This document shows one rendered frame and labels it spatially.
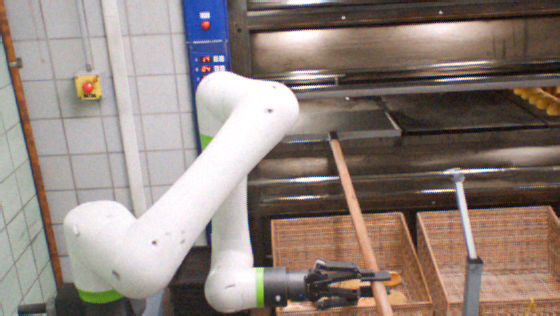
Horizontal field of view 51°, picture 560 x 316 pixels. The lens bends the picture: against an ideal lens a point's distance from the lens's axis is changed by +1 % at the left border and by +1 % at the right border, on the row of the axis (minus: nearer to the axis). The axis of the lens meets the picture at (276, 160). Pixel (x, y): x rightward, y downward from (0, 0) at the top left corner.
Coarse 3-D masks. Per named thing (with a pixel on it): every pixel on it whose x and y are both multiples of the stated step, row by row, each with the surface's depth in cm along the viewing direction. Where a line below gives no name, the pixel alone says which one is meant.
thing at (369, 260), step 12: (336, 144) 218; (336, 156) 208; (348, 180) 187; (348, 192) 179; (348, 204) 173; (360, 216) 164; (360, 228) 158; (360, 240) 153; (372, 252) 147; (372, 264) 141; (372, 288) 134; (384, 288) 133; (384, 300) 128; (384, 312) 124
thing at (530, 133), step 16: (480, 128) 236; (496, 128) 235; (512, 128) 234; (528, 128) 233; (544, 128) 233; (288, 144) 232; (304, 144) 233; (320, 144) 233; (352, 144) 233; (368, 144) 233; (384, 144) 233; (400, 144) 233; (416, 144) 233
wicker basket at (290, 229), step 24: (336, 216) 241; (384, 216) 241; (288, 240) 241; (312, 240) 241; (336, 240) 242; (384, 240) 242; (408, 240) 229; (288, 264) 243; (312, 264) 242; (360, 264) 243; (384, 264) 243; (408, 264) 232; (408, 288) 234; (288, 312) 202; (312, 312) 202; (336, 312) 203; (360, 312) 203; (408, 312) 204; (432, 312) 204
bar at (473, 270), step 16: (320, 176) 199; (336, 176) 198; (352, 176) 198; (368, 176) 198; (384, 176) 198; (400, 176) 198; (416, 176) 198; (432, 176) 198; (448, 176) 198; (464, 176) 198; (480, 176) 198; (464, 208) 194; (464, 224) 191; (480, 272) 185; (464, 288) 191; (464, 304) 192
